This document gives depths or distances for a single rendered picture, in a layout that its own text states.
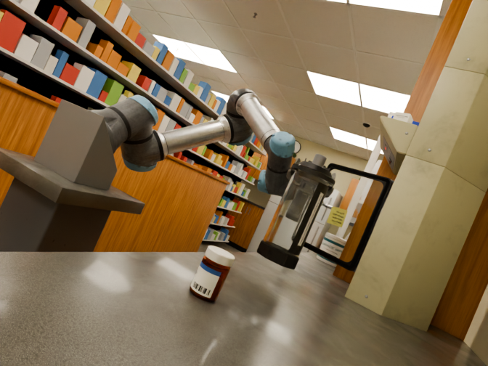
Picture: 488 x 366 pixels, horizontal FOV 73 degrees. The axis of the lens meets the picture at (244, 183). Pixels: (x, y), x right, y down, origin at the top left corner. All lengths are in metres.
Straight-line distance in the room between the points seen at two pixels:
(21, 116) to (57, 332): 2.04
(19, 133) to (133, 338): 2.06
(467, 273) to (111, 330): 1.31
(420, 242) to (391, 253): 0.09
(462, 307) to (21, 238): 1.44
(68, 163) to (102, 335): 0.75
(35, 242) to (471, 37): 1.38
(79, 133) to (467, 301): 1.40
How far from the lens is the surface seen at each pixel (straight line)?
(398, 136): 1.15
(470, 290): 1.49
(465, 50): 1.27
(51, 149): 1.11
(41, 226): 1.02
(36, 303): 0.36
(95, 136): 1.00
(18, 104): 2.29
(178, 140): 1.25
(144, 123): 1.15
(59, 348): 0.31
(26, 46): 2.84
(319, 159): 0.80
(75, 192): 0.93
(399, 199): 1.10
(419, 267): 1.14
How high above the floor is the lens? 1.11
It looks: 1 degrees up
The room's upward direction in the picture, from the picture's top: 24 degrees clockwise
